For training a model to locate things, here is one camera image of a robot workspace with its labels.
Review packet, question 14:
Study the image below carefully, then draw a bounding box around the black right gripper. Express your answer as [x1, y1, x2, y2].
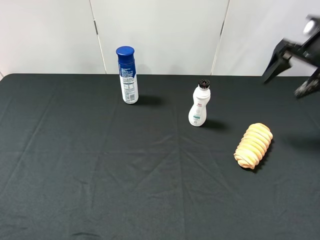
[262, 14, 320, 98]

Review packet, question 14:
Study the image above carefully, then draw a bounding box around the tan spiral bread roll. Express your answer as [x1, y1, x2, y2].
[233, 123, 273, 170]

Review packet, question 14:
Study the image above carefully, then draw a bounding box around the white bottle with brush cap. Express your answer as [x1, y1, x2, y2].
[188, 79, 211, 127]

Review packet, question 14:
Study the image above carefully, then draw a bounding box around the blue and white bottle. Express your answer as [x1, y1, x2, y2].
[116, 46, 139, 105]

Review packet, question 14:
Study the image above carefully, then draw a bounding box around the black tablecloth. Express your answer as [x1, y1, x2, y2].
[0, 74, 320, 240]

